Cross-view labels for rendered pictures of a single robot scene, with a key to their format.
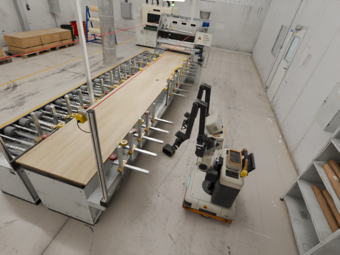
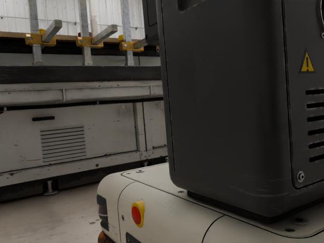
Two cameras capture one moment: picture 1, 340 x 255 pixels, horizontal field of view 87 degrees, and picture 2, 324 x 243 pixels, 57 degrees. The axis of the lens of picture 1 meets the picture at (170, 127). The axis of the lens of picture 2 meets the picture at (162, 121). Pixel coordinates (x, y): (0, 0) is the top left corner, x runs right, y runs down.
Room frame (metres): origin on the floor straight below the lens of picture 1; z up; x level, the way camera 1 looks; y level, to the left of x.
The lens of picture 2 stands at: (0.95, -1.06, 0.46)
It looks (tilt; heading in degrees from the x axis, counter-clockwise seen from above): 3 degrees down; 47
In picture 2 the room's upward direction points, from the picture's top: 5 degrees counter-clockwise
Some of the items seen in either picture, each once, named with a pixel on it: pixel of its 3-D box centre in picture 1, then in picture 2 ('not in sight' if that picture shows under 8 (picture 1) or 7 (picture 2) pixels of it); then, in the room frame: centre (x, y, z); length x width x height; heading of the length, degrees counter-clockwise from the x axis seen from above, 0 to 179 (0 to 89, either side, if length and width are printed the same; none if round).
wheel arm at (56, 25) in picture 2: (139, 151); (47, 36); (1.55, 0.33, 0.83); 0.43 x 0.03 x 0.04; 79
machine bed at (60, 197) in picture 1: (147, 100); (237, 101); (3.54, 0.57, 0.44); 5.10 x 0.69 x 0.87; 169
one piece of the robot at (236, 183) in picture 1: (224, 174); (284, 33); (1.58, -0.79, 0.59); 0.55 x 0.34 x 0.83; 169
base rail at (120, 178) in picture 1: (172, 96); (284, 70); (3.43, 0.04, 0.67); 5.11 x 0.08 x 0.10; 169
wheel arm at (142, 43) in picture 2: (153, 129); (141, 44); (2.04, 0.23, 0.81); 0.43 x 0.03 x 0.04; 79
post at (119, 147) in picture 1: (120, 162); not in sight; (1.28, 0.47, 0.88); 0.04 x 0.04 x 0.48; 79
